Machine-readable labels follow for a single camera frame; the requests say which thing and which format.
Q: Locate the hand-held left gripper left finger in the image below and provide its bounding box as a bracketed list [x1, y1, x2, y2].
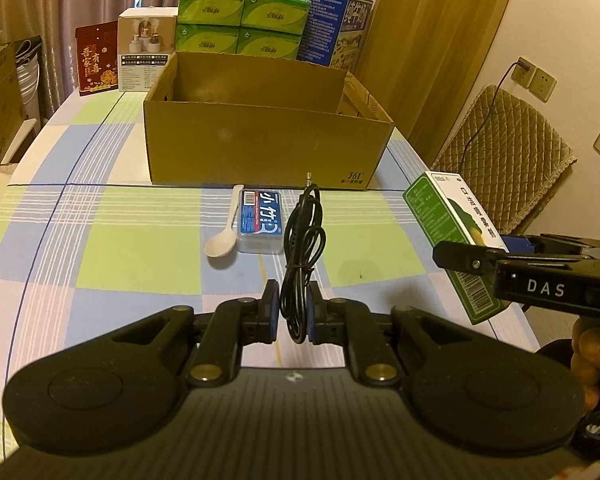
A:
[115, 281, 281, 386]

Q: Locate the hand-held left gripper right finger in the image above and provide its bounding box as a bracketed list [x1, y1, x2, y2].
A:
[306, 282, 481, 386]

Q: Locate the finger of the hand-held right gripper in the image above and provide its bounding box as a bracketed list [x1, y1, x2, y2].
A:
[503, 235, 596, 257]
[432, 241, 511, 275]

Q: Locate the green medicine box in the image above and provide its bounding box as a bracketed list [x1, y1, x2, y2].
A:
[402, 171, 512, 326]

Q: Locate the black audio cable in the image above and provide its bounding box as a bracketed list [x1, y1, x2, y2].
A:
[282, 172, 329, 345]

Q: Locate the brown cardboard box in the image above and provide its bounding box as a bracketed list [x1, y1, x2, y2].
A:
[142, 51, 396, 192]

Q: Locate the plaid cloth desktop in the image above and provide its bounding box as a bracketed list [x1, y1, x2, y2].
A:
[0, 92, 543, 466]

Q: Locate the person's right hand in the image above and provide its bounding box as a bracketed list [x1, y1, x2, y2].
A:
[571, 320, 600, 413]

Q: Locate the white plastic spoon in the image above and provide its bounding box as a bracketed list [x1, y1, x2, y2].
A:
[204, 184, 246, 259]

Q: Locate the quilted chair cushion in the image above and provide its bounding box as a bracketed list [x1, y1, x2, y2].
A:
[430, 85, 579, 235]

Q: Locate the blue toothpick box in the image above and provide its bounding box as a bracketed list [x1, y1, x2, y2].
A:
[237, 189, 285, 255]

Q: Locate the blue milk carton case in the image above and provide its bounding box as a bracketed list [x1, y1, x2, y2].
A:
[296, 0, 375, 70]

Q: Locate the white product box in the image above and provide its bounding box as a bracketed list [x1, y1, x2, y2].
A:
[117, 7, 179, 94]

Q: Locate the red gift box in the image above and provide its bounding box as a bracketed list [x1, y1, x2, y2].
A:
[75, 21, 120, 97]

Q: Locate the stack of metal bowls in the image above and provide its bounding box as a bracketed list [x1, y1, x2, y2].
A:
[16, 36, 44, 106]

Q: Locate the plain brown carton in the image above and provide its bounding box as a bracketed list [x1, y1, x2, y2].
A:
[0, 42, 29, 165]

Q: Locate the black charger cable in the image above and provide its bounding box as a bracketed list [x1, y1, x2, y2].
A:
[459, 60, 532, 174]

